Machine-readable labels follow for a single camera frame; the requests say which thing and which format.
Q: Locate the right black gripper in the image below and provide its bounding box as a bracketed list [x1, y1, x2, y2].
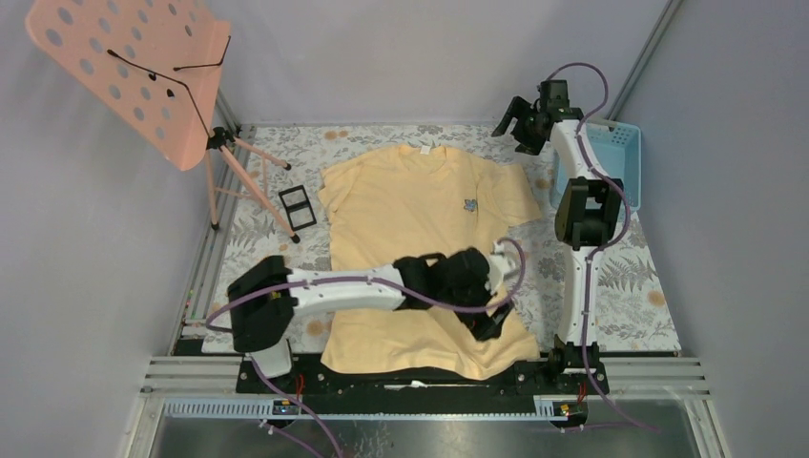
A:
[490, 95, 545, 156]

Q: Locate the yellow shirt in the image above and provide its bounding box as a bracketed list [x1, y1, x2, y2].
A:
[319, 145, 541, 380]

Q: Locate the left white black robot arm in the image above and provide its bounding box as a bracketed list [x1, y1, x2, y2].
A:
[206, 245, 524, 392]

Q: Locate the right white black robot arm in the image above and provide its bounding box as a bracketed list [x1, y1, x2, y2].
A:
[493, 78, 630, 393]

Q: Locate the black open brooch case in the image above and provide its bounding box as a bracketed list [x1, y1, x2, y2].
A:
[279, 185, 318, 232]

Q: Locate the light blue plastic basket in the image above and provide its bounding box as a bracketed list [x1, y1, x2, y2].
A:
[586, 119, 641, 213]

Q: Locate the floral patterned table mat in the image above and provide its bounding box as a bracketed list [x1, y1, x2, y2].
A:
[186, 125, 680, 353]

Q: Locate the pink perforated music stand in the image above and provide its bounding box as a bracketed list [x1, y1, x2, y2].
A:
[25, 0, 300, 242]

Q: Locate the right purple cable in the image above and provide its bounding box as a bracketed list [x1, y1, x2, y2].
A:
[547, 61, 658, 435]

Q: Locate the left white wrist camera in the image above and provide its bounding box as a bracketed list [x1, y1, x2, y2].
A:
[487, 241, 519, 292]

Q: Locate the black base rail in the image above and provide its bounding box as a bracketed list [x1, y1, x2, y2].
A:
[237, 353, 610, 401]

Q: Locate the grey slotted cable duct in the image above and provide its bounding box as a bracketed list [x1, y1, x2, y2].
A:
[164, 396, 567, 421]

